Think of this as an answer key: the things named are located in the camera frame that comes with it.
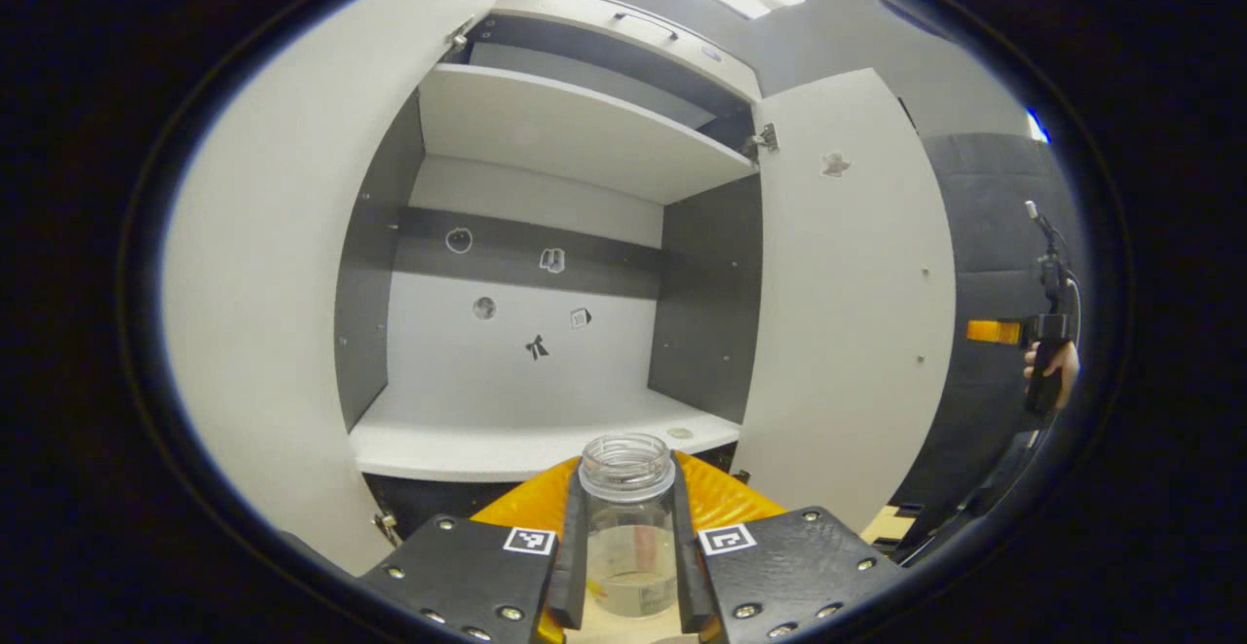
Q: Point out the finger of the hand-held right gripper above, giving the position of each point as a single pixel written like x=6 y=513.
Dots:
x=992 y=331

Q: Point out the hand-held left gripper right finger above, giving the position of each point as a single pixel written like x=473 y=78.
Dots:
x=694 y=566

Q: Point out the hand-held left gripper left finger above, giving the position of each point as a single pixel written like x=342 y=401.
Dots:
x=570 y=566

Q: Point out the clear glass bottle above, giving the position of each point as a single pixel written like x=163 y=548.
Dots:
x=628 y=517

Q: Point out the metal door hinge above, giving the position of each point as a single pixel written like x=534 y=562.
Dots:
x=387 y=527
x=765 y=139
x=459 y=35

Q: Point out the white cabinet shelf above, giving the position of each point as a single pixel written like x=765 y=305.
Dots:
x=555 y=128

